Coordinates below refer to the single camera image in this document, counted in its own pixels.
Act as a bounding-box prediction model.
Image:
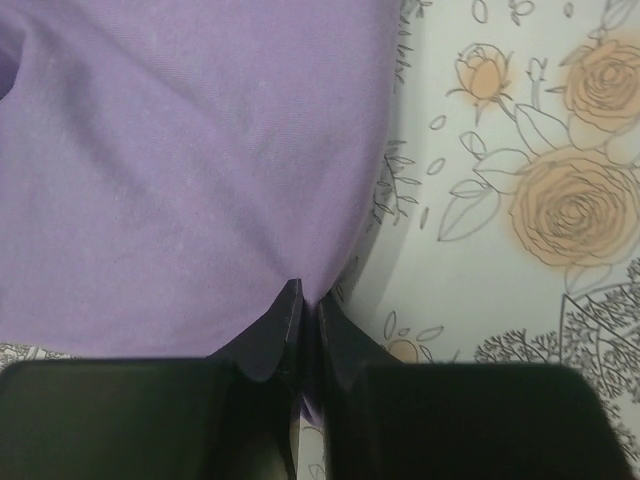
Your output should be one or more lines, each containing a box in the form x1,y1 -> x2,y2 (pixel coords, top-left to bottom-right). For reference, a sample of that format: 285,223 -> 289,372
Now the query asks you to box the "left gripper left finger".
1,280 -> 304,479

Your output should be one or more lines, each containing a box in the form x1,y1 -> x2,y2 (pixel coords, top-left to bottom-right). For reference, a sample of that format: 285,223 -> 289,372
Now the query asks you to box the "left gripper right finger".
317,298 -> 632,479

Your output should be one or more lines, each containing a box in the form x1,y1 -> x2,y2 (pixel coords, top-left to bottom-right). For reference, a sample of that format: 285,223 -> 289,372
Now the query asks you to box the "purple t shirt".
1,1 -> 400,357

